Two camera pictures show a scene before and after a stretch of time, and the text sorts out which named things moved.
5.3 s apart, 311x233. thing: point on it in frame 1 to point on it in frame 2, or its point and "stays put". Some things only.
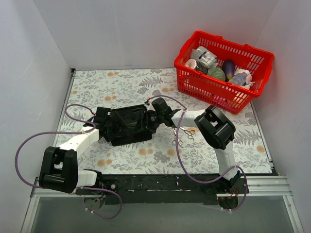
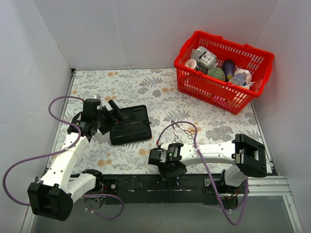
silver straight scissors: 173,141 stays put
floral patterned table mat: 166,149 stays put
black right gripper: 147,120 to 173,171
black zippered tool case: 129,124 stays put
